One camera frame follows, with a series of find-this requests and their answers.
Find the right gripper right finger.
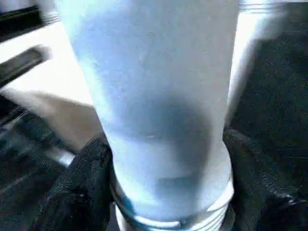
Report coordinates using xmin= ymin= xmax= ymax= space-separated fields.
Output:
xmin=222 ymin=129 xmax=308 ymax=231

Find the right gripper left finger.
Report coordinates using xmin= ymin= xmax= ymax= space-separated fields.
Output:
xmin=40 ymin=138 xmax=116 ymax=231

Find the white plastic table top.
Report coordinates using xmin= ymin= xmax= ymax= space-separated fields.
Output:
xmin=0 ymin=9 xmax=284 ymax=231

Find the black table mat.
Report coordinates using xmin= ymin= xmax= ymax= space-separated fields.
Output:
xmin=0 ymin=0 xmax=308 ymax=231

